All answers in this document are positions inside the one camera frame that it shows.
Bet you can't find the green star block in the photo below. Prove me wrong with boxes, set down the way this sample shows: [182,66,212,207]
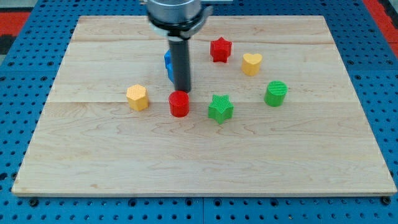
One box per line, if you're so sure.
[208,95,234,124]

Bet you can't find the blue cube block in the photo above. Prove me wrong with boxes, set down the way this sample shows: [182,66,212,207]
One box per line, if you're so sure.
[164,50,174,83]

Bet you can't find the yellow hexagon block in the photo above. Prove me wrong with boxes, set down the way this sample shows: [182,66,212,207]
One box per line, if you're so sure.
[126,84,149,111]

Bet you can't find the red star block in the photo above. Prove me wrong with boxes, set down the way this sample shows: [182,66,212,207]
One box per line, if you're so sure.
[210,37,233,63]

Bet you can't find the green cylinder block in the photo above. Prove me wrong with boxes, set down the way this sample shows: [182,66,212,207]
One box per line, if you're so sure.
[264,80,288,107]

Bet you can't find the red cylinder block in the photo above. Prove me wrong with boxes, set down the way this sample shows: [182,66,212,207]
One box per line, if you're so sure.
[169,90,190,118]

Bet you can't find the yellow heart block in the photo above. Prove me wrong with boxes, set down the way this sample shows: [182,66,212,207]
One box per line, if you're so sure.
[241,53,263,76]

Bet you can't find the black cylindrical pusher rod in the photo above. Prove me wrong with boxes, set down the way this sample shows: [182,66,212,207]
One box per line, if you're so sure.
[169,40,191,93]

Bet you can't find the light wooden board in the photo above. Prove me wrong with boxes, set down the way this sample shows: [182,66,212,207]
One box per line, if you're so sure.
[12,16,397,197]

